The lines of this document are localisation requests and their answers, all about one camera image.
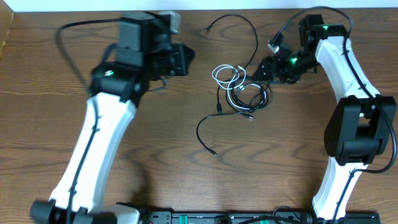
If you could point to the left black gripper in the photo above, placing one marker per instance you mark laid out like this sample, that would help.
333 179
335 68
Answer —
184 52

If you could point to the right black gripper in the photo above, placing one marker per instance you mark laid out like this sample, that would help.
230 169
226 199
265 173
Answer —
268 62

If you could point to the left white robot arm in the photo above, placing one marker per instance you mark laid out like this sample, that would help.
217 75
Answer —
143 53

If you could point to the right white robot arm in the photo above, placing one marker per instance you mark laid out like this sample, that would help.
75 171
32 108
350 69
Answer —
361 124

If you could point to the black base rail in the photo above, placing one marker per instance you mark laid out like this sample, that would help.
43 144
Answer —
283 216

